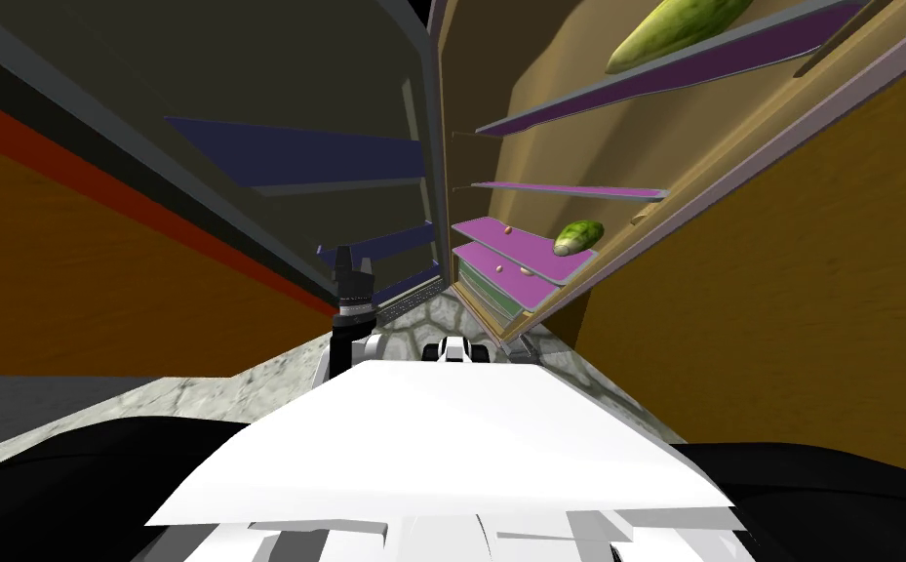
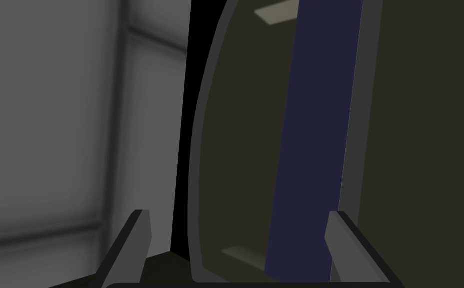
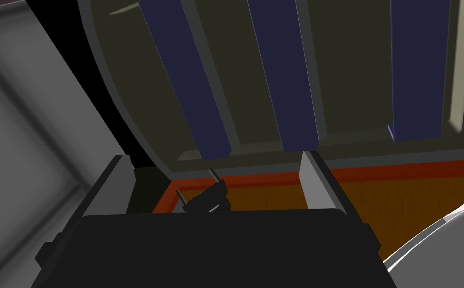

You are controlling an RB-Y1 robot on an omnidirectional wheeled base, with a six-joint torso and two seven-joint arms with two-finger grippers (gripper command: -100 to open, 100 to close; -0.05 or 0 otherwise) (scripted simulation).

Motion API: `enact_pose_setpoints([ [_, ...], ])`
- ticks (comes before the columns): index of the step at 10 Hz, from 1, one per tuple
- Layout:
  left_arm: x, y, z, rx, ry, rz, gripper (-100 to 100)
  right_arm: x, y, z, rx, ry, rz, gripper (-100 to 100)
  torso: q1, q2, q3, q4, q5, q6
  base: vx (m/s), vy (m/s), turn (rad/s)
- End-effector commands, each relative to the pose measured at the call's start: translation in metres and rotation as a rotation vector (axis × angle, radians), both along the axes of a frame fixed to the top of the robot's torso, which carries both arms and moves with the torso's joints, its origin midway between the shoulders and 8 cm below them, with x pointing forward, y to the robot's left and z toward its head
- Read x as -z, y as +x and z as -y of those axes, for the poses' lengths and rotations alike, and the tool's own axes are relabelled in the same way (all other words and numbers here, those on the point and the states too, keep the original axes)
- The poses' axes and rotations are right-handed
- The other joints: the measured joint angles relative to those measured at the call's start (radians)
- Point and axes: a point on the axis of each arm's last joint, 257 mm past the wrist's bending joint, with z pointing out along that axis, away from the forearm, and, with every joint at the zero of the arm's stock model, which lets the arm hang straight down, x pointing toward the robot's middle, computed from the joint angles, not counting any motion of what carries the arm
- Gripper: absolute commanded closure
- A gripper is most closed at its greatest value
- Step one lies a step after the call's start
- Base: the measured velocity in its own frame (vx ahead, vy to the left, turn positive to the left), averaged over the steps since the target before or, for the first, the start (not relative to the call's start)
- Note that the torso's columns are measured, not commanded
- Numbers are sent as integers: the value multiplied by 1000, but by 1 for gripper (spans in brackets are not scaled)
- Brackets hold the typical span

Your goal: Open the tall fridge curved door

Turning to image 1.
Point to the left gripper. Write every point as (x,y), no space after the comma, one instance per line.
(353,286)

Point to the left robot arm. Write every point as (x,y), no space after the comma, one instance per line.
(70,492)

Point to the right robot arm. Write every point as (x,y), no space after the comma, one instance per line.
(835,499)

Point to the green fridge drawer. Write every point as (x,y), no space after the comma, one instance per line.
(487,292)

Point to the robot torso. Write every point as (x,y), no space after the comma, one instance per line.
(452,437)

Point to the dark fridge door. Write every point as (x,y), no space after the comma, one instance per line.
(211,101)

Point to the short green cucumber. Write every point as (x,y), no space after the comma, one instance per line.
(577,236)

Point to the tan fridge with purple shelves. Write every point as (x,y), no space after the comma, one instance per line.
(655,140)

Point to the long green cucumber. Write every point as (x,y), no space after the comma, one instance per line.
(675,27)

